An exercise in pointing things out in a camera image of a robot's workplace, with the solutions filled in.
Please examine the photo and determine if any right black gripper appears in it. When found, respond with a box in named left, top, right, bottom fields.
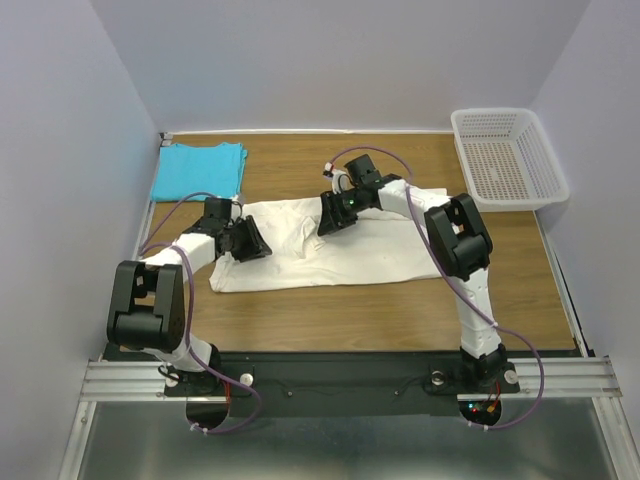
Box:
left=316, top=187, right=365, bottom=237

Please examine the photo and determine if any white t shirt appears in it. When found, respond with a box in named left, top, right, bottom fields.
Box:
left=209, top=197, right=440, bottom=293

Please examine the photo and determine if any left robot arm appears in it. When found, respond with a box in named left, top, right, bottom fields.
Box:
left=106, top=194, right=272, bottom=394

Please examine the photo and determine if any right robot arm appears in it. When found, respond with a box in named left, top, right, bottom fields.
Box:
left=317, top=155, right=507, bottom=390

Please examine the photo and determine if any folded blue t shirt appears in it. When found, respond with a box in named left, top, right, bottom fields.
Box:
left=151, top=142, right=248, bottom=202

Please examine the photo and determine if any white plastic basket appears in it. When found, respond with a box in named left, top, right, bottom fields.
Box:
left=450, top=108, right=570, bottom=212

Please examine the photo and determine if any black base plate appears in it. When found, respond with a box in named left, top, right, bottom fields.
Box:
left=159, top=351, right=520, bottom=419

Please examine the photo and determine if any aluminium frame rail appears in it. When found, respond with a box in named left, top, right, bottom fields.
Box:
left=80, top=357, right=622, bottom=402

